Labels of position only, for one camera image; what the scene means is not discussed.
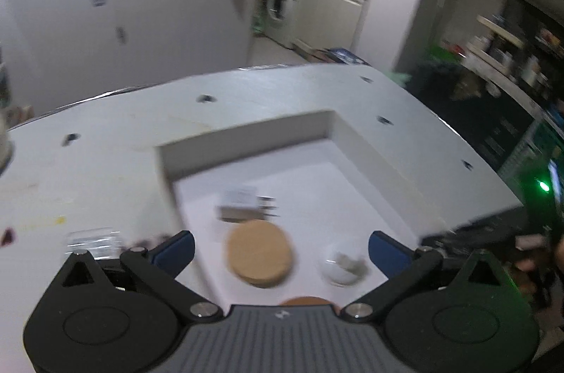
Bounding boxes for white washing machine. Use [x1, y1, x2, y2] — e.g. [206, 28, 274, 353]
[264, 0, 305, 50]

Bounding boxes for white charger plug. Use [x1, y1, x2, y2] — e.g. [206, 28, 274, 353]
[216, 185, 280, 224]

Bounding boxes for clear plastic case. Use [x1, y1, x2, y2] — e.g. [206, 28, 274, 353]
[64, 227, 124, 259]

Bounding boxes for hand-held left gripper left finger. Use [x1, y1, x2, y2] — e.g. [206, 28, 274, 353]
[44, 231, 223, 323]

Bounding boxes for round cork coaster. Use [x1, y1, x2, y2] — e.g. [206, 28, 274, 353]
[280, 296, 336, 307]

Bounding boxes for round wooden lid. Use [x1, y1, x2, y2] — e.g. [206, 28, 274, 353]
[226, 222, 294, 289]

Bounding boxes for dark storage shelf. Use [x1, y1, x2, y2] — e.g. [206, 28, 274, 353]
[462, 0, 564, 197]

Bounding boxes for blue patterned item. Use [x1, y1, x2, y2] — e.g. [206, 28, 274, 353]
[328, 47, 371, 67]

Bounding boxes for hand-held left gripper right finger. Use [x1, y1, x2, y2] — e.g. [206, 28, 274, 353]
[341, 231, 523, 323]

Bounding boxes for white lower kitchen cabinets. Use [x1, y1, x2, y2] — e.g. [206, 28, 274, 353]
[291, 0, 366, 52]

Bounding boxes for white rectangular box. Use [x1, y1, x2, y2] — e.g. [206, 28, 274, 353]
[155, 109, 426, 307]

